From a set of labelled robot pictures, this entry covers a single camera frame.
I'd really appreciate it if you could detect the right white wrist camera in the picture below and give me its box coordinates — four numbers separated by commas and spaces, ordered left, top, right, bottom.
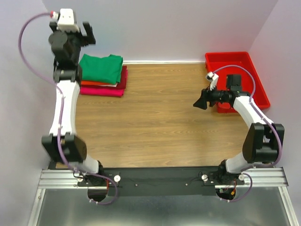
206, 72, 219, 91

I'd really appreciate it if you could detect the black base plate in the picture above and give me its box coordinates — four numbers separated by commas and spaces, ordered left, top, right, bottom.
77, 166, 244, 201

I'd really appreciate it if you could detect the folded dark red t shirt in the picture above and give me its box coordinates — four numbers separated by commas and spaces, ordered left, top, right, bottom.
113, 65, 128, 89

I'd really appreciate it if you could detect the folded pink t shirt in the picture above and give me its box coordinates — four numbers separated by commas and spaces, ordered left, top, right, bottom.
80, 87, 125, 97

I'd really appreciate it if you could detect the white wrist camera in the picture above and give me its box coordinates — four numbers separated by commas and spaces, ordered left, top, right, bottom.
206, 72, 219, 91
49, 8, 80, 33

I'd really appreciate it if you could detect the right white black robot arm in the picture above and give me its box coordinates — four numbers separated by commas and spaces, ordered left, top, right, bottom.
193, 72, 285, 185

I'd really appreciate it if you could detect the purple cable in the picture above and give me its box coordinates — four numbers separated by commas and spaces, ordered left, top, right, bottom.
18, 12, 118, 205
210, 65, 283, 203

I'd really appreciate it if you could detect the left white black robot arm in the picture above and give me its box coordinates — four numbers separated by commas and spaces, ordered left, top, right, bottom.
41, 22, 105, 186

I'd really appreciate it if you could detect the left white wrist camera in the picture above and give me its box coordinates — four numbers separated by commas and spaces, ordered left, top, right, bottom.
49, 8, 80, 33

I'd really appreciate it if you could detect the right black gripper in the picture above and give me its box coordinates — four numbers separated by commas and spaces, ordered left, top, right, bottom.
192, 82, 229, 110

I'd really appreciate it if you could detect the folded orange t shirt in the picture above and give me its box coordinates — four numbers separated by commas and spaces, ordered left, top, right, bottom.
81, 81, 108, 86

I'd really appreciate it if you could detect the green t shirt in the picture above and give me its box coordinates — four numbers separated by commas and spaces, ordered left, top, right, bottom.
79, 54, 123, 84

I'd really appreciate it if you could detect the folded white t shirt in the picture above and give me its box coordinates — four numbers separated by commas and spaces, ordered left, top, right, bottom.
99, 82, 119, 88

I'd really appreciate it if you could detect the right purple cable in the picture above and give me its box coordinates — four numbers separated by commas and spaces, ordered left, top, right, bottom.
210, 65, 283, 203

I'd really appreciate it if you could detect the red plastic bin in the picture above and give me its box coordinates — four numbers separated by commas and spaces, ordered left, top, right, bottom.
205, 52, 270, 110

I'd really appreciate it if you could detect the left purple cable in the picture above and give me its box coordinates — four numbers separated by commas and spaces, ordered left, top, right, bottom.
18, 12, 118, 205

